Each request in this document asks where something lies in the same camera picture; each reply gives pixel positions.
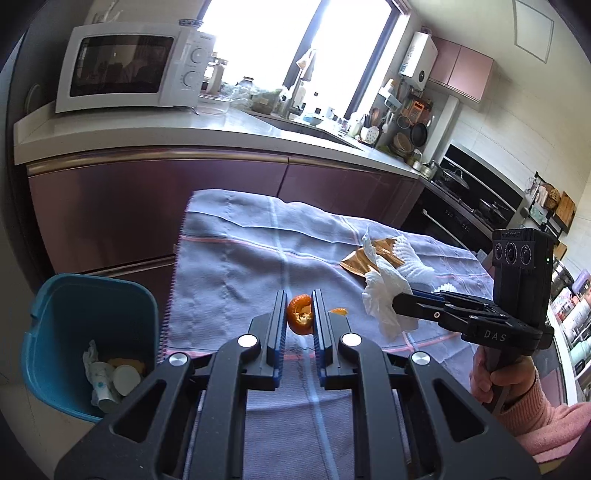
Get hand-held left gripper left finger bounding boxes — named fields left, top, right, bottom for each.
left=54, top=290, right=289, bottom=480

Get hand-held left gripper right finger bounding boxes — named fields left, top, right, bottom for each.
left=311, top=288, right=541, bottom=480

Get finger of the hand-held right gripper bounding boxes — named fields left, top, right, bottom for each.
left=412, top=289, right=493, bottom=315
left=379, top=294, right=472, bottom=331

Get curled orange peel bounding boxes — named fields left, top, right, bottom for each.
left=286, top=294, right=315, bottom=337

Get white tissue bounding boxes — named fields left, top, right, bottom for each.
left=361, top=226, right=419, bottom=342

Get brown snack wrapper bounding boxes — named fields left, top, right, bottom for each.
left=340, top=237, right=407, bottom=278

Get white paper cup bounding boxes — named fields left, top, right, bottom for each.
left=90, top=361, right=122, bottom=415
left=112, top=364, right=142, bottom=397

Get teal plastic bin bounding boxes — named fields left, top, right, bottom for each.
left=21, top=273, right=160, bottom=424

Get person's right forearm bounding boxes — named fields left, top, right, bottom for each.
left=501, top=369, right=587, bottom=467

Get person's right hand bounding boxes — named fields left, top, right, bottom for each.
left=470, top=345, right=539, bottom=408

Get cluttered storage shelf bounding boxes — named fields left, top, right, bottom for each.
left=547, top=258, right=591, bottom=393

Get black built-in oven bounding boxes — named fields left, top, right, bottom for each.
left=406, top=189, right=495, bottom=256

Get black cooking pot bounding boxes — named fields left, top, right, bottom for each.
left=475, top=198, right=513, bottom=220

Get black storage rack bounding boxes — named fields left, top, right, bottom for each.
left=526, top=172, right=578, bottom=241

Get wooden cutting board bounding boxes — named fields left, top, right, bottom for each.
left=554, top=191, right=577, bottom=228

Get gas stove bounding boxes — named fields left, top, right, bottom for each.
left=431, top=178, right=522, bottom=232

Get black range hood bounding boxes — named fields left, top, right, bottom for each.
left=441, top=143, right=527, bottom=213

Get black wok with lid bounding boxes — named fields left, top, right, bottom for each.
left=434, top=168, right=470, bottom=190

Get pink base cabinets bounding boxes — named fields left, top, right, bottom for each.
left=27, top=148, right=423, bottom=296

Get steel kitchen sink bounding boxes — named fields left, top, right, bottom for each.
left=252, top=113, right=365, bottom=151

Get bag of dried goods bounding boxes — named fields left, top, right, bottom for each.
left=252, top=88, right=282, bottom=114

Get steel kitchen faucet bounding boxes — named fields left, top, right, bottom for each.
left=288, top=74, right=306, bottom=119

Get clear glass bowl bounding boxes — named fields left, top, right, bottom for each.
left=198, top=95, right=232, bottom=116

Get clear plastic bag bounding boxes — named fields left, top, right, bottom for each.
left=222, top=83, right=254, bottom=110

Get white kitchen countertop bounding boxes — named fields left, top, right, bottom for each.
left=13, top=99, right=432, bottom=178

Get white water heater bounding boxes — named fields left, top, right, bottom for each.
left=398, top=31, right=438, bottom=90

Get rag on faucet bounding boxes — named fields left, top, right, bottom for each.
left=295, top=48, right=317, bottom=82

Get dark framed window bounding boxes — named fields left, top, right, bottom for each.
left=198, top=0, right=411, bottom=121

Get white microwave oven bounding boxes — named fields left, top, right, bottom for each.
left=55, top=23, right=218, bottom=114

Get round grey disc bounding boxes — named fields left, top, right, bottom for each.
left=25, top=83, right=45, bottom=114

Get pink wall cabinet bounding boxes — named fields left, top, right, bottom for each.
left=427, top=38, right=495, bottom=103

